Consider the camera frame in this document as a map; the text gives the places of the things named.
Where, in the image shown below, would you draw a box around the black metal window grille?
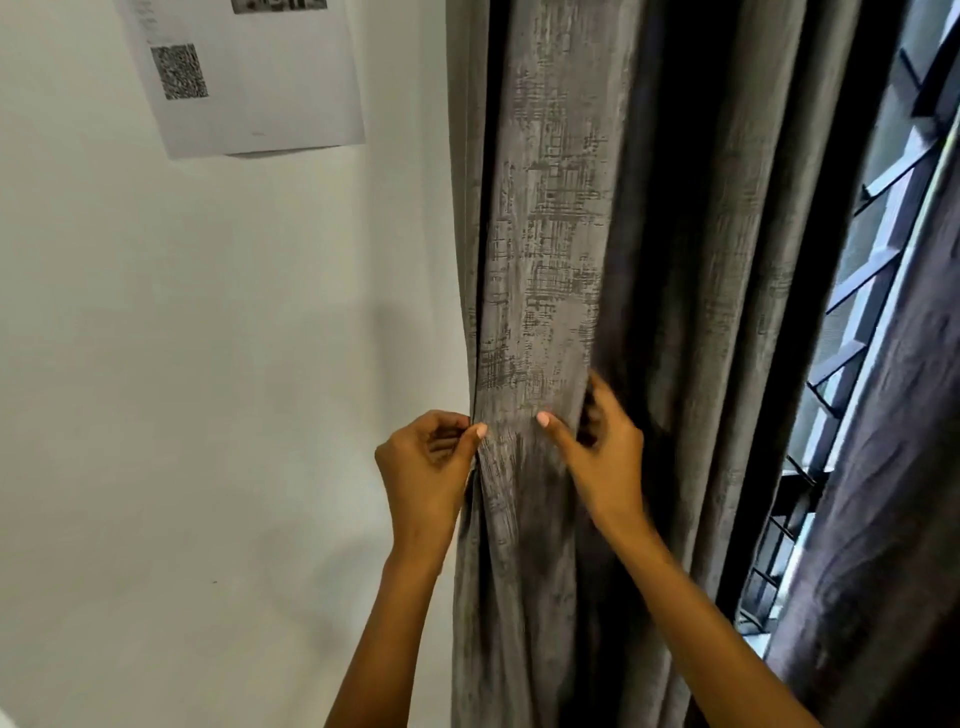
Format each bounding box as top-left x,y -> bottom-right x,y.
738,0 -> 960,639

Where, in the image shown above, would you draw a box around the person's right hand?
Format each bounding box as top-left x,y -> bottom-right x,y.
534,372 -> 654,541

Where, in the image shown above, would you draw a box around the white printed paper notice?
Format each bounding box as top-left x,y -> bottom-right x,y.
112,0 -> 367,160

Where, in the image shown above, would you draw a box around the person's left hand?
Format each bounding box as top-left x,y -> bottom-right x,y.
374,410 -> 489,575

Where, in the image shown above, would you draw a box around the person's left forearm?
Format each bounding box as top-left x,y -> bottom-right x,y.
323,554 -> 444,728

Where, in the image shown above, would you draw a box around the dark brown curtain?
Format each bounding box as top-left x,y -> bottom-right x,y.
764,112 -> 960,728

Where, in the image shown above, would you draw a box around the grey textured curtain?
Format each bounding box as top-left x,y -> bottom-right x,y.
446,0 -> 913,728

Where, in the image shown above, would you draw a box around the person's right forearm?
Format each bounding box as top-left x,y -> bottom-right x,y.
607,524 -> 823,728

